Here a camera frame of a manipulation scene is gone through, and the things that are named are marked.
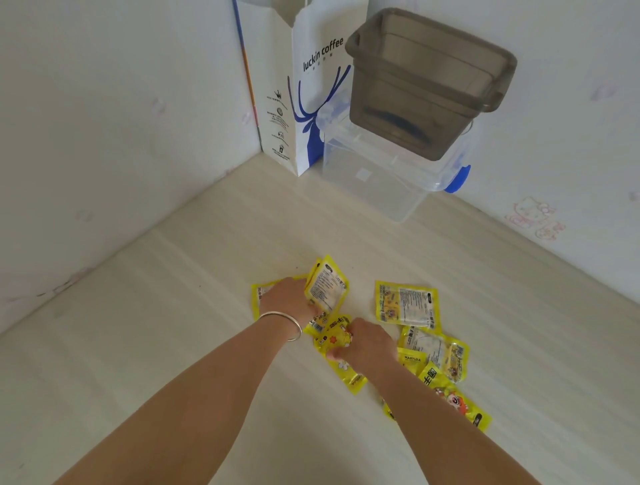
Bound pink cartoon wall sticker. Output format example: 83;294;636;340
504;196;568;243

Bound yellow snack packet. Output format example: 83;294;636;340
303;255;350;317
312;313;354;363

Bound pile of yellow packets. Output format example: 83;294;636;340
250;278;493;433

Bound clear storage box blue latches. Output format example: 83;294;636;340
315;89;474;224

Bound person's right hand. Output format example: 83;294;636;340
326;318;400;377

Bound person's left hand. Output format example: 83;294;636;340
259;276;324;326

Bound silver bracelet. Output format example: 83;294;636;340
258;311;304;343

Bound person's left forearm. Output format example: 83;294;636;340
54;316;301;485

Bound grey translucent plastic bin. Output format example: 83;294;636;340
344;7;518;162

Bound white paper bag blue print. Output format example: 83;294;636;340
232;0;371;178

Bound person's right forearm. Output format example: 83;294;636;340
369;362;542;485

